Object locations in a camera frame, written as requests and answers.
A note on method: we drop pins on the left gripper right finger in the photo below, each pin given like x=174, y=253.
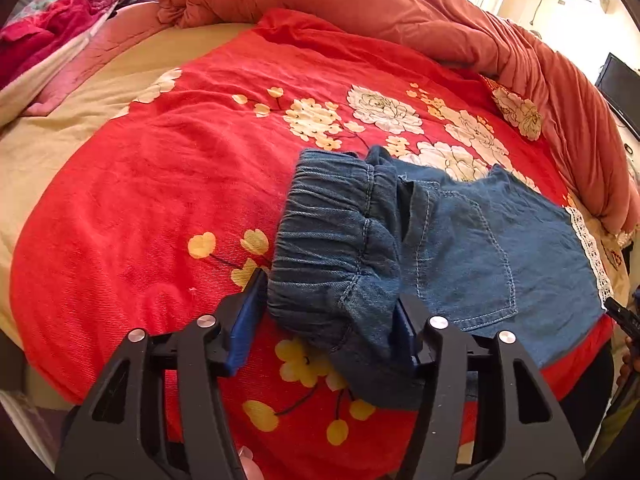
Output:
x=520, y=429

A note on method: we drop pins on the blue denim lace-trimmed pants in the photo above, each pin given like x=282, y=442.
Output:
x=488, y=255

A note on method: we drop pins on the magenta clothes pile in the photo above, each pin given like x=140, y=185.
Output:
x=41, y=29

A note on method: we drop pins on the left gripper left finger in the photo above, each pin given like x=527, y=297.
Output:
x=156, y=410

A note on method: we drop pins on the black wall television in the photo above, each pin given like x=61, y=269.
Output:
x=620, y=85

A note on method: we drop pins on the beige bed sheet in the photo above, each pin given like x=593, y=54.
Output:
x=34, y=148

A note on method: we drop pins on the right hand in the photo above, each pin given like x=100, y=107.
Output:
x=631, y=361

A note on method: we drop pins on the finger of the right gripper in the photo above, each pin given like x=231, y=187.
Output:
x=628, y=321

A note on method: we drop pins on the salmon pink comforter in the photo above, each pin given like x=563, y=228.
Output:
x=575, y=117

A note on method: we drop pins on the left hand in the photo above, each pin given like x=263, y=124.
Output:
x=250, y=468

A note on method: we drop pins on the red floral blanket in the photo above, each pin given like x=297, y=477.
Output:
x=175, y=201

